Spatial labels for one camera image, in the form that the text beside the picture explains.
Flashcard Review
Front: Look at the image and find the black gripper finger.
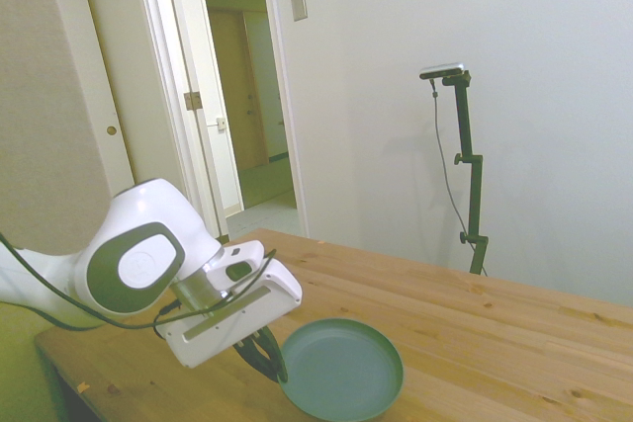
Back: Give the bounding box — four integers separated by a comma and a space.
259, 326, 290, 384
234, 337, 275, 379

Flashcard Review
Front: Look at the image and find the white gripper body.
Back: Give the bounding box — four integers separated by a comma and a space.
156, 260, 304, 371

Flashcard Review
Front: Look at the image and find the teal round plate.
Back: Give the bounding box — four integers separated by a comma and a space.
277, 317, 406, 422

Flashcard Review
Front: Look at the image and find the open white door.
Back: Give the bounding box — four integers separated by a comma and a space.
195, 0, 246, 214

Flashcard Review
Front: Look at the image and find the white door with knob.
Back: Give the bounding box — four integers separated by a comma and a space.
73, 0, 192, 206

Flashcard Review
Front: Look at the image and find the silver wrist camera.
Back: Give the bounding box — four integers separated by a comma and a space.
181, 285, 274, 343

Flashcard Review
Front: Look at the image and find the white door frame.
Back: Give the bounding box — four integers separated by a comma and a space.
131, 0, 311, 241

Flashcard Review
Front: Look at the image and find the black camera stand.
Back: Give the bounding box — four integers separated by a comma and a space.
440, 71, 492, 277

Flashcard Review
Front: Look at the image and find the silver exterior camera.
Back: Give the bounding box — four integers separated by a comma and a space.
418, 61, 469, 82

